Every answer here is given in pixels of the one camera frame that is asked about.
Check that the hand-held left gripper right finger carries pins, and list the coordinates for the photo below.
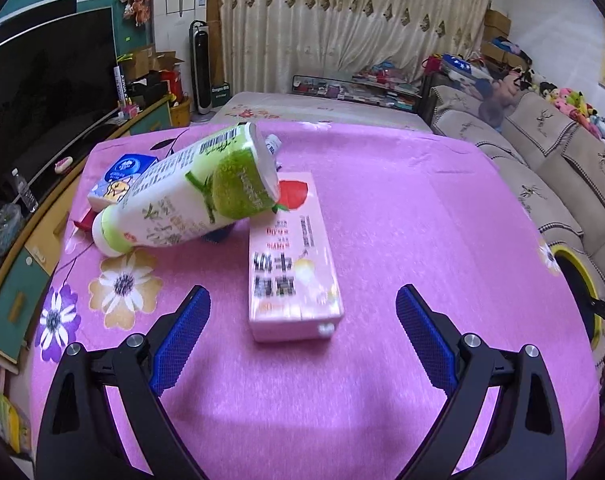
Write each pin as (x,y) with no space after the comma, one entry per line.
(425,345)

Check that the cream curtain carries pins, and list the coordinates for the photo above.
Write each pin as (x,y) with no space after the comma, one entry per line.
(332,35)

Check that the small blue carton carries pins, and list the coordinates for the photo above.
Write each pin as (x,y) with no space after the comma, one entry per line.
(125,170)

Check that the pink floral tablecloth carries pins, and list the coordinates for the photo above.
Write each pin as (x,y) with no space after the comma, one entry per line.
(407,210)

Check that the beige sofa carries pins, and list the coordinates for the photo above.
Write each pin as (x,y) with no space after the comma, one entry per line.
(547,160)

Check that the blue starred bag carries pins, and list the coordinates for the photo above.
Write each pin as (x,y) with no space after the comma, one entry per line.
(457,65)

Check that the yellow basket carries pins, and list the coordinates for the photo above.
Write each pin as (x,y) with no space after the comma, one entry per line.
(181,112)

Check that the stacked cardboard boxes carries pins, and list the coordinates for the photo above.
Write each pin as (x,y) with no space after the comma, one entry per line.
(496,30)

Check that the pink drink carton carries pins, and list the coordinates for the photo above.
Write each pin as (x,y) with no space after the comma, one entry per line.
(292,270)

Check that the red canister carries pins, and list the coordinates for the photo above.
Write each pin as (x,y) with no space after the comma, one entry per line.
(171,85)

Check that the row of plush toys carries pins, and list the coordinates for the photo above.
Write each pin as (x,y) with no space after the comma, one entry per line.
(577,102)

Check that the green tea bottle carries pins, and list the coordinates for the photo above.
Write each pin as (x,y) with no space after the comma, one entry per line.
(182,190)

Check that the black tray of books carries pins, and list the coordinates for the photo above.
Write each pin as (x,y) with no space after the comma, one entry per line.
(352,91)

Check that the dark blue wrapper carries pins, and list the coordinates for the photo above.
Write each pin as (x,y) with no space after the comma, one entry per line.
(220,234)

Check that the black tower fan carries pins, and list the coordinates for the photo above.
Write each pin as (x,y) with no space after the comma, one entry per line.
(201,65)

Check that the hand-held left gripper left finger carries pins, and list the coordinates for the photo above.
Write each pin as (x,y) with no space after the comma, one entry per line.
(180,345)

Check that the yellow-rimmed black bin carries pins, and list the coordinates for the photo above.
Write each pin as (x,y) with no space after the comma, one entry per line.
(577,280)

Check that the pink toy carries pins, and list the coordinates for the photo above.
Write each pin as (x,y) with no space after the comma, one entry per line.
(64,164)

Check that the black television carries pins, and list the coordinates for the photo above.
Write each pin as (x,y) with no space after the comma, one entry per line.
(37,100)

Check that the clear water bottle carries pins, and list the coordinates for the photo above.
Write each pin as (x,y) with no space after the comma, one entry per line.
(25,192)

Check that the small white blue tube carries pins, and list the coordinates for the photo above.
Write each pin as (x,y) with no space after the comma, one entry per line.
(273,145)

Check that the open cardboard boxes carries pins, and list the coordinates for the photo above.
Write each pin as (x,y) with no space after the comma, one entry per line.
(152,60)

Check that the red wrapper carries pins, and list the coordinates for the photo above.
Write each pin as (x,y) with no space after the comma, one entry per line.
(85,221)

